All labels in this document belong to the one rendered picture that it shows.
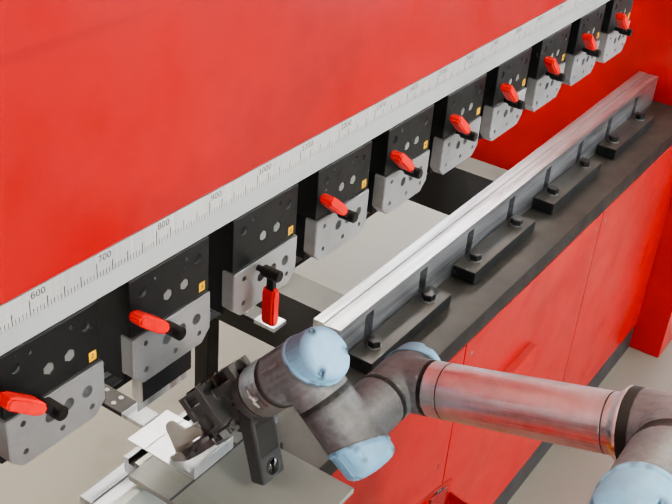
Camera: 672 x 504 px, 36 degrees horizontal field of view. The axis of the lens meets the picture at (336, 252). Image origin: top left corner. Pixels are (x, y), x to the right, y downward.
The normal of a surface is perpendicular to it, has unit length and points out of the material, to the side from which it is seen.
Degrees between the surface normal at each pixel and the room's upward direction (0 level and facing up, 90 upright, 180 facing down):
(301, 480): 0
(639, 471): 25
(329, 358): 41
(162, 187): 90
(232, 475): 0
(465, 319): 0
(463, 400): 66
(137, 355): 90
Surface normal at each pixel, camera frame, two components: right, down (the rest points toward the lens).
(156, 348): 0.82, 0.35
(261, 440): 0.79, 0.10
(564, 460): 0.07, -0.85
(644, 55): -0.57, 0.39
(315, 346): 0.60, -0.41
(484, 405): -0.58, -0.03
